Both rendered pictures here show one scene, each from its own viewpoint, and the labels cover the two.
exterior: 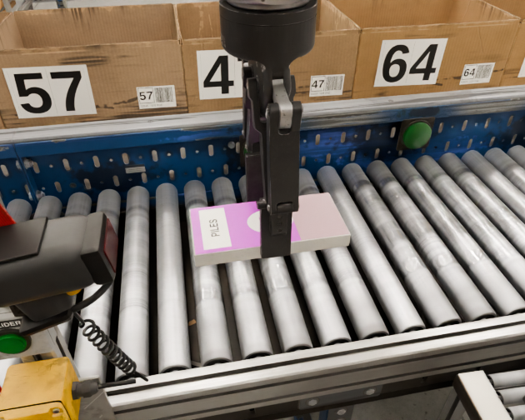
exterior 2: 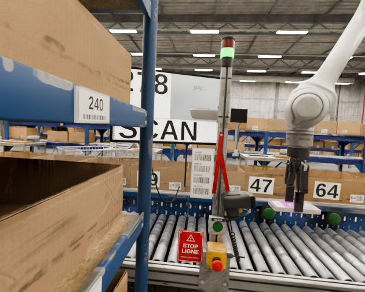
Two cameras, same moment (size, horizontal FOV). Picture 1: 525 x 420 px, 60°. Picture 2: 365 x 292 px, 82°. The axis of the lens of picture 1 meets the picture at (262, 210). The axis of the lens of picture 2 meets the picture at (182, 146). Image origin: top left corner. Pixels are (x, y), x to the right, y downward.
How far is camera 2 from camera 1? 0.54 m
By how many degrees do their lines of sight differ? 37
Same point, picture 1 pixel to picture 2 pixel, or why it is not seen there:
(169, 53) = (240, 175)
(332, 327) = (310, 271)
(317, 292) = (302, 260)
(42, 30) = not seen: hidden behind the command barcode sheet
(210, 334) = (261, 263)
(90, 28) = not seen: hidden behind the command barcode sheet
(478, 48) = (355, 189)
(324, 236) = (312, 209)
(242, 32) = (294, 151)
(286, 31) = (304, 151)
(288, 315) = (291, 264)
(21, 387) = (213, 245)
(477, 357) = not seen: outside the picture
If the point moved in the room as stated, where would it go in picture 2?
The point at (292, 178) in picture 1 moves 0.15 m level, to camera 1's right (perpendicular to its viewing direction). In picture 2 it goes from (306, 183) to (358, 189)
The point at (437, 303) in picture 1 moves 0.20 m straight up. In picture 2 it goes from (357, 274) to (362, 227)
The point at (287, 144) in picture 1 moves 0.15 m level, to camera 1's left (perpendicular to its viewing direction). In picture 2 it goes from (305, 174) to (259, 170)
